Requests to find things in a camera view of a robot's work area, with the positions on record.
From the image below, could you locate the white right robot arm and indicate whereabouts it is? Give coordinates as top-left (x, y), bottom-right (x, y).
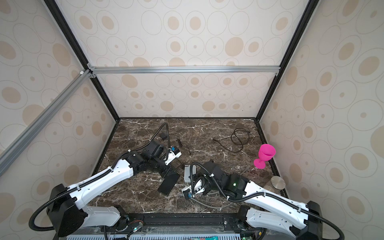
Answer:
top-left (182, 161), bottom-right (345, 240)

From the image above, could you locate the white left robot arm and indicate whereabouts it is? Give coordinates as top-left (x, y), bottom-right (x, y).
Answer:
top-left (29, 136), bottom-right (182, 238)

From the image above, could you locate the far black power adapter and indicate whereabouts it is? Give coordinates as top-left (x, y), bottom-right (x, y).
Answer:
top-left (160, 133), bottom-right (168, 140)

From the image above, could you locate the pink plastic goblet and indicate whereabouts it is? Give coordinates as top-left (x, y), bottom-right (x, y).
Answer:
top-left (254, 144), bottom-right (276, 169)

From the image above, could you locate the silver horizontal aluminium bar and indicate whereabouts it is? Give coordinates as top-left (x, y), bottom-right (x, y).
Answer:
top-left (91, 66), bottom-right (280, 74)

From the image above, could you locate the silver diagonal aluminium bar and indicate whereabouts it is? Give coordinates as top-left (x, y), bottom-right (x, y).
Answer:
top-left (1, 70), bottom-right (91, 175)

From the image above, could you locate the grey cable on table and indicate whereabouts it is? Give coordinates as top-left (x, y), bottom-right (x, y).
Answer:
top-left (191, 191), bottom-right (241, 210)

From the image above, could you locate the black bundled adapter cable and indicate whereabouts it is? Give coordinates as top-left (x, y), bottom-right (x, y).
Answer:
top-left (175, 136), bottom-right (193, 158)

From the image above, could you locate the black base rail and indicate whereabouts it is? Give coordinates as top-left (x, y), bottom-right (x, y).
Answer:
top-left (123, 213), bottom-right (250, 232)

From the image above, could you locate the black vertical frame post left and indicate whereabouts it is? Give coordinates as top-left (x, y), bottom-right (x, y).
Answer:
top-left (44, 0), bottom-right (120, 122)

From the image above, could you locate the black vertical frame post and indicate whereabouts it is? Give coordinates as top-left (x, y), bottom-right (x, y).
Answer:
top-left (44, 0), bottom-right (120, 122)
top-left (255, 0), bottom-right (320, 123)

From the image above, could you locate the black vertical frame post right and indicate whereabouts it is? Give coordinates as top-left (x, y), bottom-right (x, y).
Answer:
top-left (255, 0), bottom-right (320, 123)

